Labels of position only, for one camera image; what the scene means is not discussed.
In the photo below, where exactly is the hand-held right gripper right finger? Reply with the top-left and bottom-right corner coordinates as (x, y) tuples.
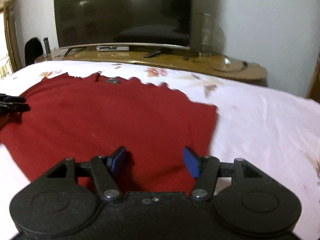
(182, 147), (263, 202)

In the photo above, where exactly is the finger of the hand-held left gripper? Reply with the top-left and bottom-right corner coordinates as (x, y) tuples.
(0, 102), (31, 117)
(0, 93), (26, 103)

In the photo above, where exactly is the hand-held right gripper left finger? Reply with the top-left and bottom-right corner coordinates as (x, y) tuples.
(45, 146), (128, 203)

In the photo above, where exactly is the red knit sweater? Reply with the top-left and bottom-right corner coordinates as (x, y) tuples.
(0, 72), (218, 196)

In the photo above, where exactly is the black chair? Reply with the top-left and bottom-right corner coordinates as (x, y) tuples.
(24, 37), (44, 66)

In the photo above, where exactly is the white floral bed sheet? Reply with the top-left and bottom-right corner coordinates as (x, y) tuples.
(0, 60), (320, 240)

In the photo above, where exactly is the wooden television stand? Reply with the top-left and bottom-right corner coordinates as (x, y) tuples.
(34, 47), (268, 81)

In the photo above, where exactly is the clear glass dish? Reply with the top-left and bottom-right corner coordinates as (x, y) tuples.
(200, 53), (247, 73)

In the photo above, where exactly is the silver set-top box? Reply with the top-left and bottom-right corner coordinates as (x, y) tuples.
(96, 45), (130, 52)

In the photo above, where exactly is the clear glass vase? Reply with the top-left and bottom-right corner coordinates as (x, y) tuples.
(193, 12), (226, 56)

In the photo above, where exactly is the black flat screen television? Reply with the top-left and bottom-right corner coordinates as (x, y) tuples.
(53, 0), (193, 51)

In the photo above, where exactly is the brown wooden door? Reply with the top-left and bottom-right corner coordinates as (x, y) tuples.
(306, 56), (320, 103)

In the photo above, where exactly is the wooden window frame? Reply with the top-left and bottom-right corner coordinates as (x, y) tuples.
(0, 0), (23, 78)

